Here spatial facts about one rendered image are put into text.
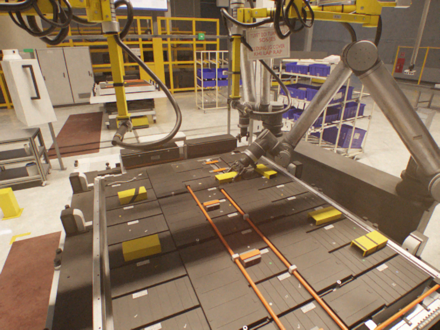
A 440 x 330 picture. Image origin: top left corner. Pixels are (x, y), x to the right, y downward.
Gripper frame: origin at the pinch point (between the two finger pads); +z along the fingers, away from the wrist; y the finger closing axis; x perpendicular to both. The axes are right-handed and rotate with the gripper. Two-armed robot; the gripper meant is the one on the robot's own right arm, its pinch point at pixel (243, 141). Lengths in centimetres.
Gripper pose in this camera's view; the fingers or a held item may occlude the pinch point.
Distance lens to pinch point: 265.5
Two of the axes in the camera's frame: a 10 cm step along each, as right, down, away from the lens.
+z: 0.0, 9.0, 4.3
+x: -5.2, -3.6, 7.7
